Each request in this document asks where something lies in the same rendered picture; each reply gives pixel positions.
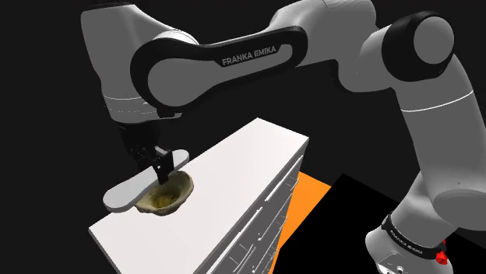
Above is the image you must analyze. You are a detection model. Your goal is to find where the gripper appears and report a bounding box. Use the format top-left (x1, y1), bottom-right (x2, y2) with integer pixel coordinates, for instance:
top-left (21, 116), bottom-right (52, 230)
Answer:
top-left (117, 120), bottom-right (174, 186)

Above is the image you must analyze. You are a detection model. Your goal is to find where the beige rough bowl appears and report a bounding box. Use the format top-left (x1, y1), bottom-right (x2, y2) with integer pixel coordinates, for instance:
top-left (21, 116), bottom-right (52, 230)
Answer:
top-left (135, 170), bottom-right (195, 217)

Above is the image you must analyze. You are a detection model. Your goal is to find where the grey flat oblong board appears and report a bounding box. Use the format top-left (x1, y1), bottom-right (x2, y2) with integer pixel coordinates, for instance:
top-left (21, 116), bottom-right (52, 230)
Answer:
top-left (103, 148), bottom-right (190, 213)

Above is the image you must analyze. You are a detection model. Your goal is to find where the white chest of drawers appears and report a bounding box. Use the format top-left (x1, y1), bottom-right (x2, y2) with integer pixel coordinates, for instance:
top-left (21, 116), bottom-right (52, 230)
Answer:
top-left (87, 117), bottom-right (310, 274)

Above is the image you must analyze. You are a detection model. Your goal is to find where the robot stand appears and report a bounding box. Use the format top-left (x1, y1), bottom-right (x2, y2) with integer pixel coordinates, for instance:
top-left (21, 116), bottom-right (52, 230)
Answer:
top-left (272, 173), bottom-right (486, 274)

